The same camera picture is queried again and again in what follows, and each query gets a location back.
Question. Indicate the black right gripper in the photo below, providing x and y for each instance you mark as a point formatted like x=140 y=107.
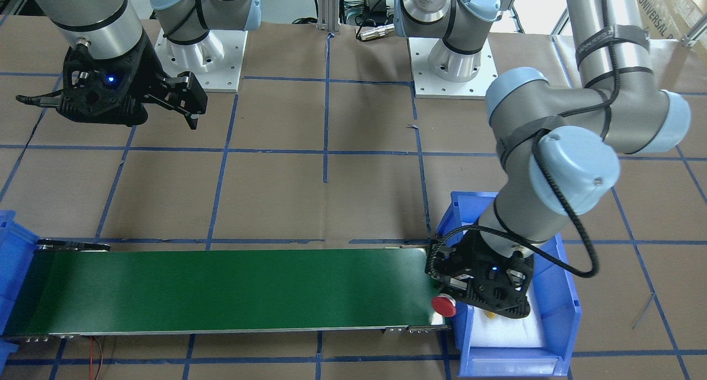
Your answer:
x=144 y=66

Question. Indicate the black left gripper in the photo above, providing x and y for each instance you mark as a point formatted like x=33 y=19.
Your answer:
x=448 y=283

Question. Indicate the red push button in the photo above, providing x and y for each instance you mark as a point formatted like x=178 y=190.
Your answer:
x=444 y=305

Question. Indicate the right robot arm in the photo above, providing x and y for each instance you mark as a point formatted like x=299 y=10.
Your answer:
x=109 y=28

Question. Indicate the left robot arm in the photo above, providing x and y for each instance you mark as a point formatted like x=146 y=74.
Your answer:
x=558 y=148

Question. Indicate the white foam pad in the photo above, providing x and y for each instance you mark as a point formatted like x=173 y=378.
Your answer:
x=500 y=331

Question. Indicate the blue bin with foam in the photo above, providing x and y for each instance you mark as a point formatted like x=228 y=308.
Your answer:
x=557 y=301

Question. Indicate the black power adapter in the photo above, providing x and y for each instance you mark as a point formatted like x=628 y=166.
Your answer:
x=374 y=13

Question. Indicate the green conveyor belt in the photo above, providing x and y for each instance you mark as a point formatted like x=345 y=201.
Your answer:
x=180 y=292

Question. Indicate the silver cylindrical connector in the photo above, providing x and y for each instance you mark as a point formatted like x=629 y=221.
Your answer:
x=376 y=33

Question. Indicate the blue bin at belt end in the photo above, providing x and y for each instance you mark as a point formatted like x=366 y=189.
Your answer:
x=17 y=248

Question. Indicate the cardboard box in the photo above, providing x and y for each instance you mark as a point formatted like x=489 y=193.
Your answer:
x=670 y=19

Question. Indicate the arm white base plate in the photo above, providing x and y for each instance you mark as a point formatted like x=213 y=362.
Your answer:
x=216 y=61
x=440 y=73

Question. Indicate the aluminium frame post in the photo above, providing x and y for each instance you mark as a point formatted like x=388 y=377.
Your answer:
x=328 y=15

